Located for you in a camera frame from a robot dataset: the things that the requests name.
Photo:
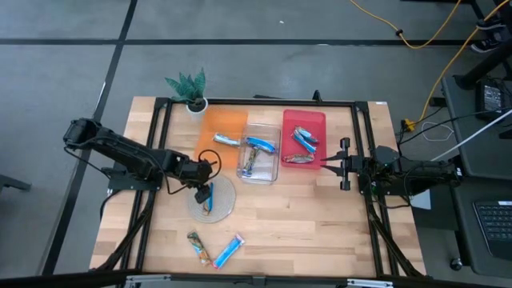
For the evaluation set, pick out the black power adapter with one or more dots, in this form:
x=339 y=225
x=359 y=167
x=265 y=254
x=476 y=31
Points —
x=491 y=98

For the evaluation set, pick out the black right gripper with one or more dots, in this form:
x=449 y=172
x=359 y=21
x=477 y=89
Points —
x=360 y=167

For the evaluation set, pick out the orange plastic tray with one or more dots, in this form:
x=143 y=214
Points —
x=224 y=120

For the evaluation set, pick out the black aluminium table frame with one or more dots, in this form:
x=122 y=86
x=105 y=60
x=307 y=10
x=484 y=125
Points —
x=240 y=101

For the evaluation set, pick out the blue and green granola bar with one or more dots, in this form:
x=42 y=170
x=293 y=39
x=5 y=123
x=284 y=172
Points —
x=252 y=160

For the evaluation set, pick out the long light blue granola bar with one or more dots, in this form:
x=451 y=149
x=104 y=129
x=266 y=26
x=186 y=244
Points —
x=229 y=251

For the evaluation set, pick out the white paper sheet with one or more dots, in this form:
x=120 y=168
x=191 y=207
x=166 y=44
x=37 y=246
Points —
x=422 y=202

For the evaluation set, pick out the person's shoe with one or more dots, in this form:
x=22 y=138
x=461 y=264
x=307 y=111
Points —
x=486 y=45
x=490 y=25

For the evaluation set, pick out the black stand leg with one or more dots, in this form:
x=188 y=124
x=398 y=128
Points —
x=480 y=74

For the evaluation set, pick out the green potted plant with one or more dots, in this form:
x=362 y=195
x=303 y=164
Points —
x=188 y=86

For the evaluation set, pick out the grey chair leg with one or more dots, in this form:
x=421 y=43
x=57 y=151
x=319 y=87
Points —
x=12 y=183

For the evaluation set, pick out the red and green granola bar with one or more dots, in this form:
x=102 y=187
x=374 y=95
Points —
x=298 y=158

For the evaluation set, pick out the chewy granola bar red ends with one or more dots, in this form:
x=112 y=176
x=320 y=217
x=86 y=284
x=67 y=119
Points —
x=308 y=134

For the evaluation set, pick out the blue and orange granola bar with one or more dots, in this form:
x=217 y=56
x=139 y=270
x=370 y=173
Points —
x=210 y=205

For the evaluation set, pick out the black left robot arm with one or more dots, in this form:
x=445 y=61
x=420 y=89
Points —
x=120 y=150

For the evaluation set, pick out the black desk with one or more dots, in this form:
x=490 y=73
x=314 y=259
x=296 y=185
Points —
x=464 y=224

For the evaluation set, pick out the black caster wheel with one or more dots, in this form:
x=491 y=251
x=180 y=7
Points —
x=456 y=264

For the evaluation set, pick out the orange and cyan granola bar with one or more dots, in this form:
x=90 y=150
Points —
x=226 y=140

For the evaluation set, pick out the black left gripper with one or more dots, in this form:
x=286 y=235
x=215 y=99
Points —
x=192 y=171

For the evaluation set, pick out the clear plastic container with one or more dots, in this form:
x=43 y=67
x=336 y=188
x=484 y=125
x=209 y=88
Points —
x=266 y=170

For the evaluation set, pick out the white rod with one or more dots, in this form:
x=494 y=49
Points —
x=472 y=139

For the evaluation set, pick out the silver aluminium bracket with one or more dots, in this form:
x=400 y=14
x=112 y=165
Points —
x=148 y=280
x=370 y=283

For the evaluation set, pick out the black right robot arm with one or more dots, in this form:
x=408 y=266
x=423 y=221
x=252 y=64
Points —
x=424 y=174

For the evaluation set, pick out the dark blue granola bar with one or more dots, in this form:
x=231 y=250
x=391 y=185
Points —
x=262 y=145

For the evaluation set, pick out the black laptop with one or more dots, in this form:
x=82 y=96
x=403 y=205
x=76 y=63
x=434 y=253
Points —
x=496 y=228

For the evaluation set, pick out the red plastic tray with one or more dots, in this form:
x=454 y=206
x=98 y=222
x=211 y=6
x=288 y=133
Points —
x=304 y=118

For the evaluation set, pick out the green and brown granola bar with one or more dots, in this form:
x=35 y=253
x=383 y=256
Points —
x=198 y=248

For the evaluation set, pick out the white plant pot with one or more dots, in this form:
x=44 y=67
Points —
x=200 y=109

